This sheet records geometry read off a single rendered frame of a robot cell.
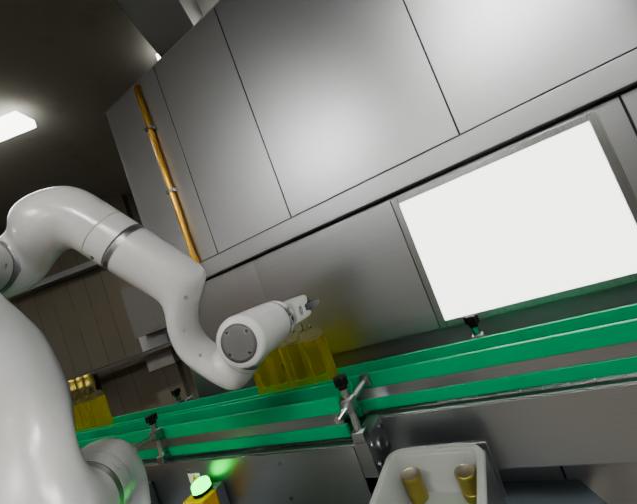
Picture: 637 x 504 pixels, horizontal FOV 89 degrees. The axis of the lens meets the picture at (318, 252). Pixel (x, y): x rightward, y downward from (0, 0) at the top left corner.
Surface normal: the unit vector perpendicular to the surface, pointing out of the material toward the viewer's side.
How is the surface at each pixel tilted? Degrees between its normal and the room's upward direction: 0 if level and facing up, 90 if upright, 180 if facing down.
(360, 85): 90
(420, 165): 90
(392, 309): 90
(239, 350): 92
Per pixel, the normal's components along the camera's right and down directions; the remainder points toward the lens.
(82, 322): -0.06, -0.06
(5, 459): -0.13, -0.40
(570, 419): -0.43, 0.09
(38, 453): 0.18, -0.62
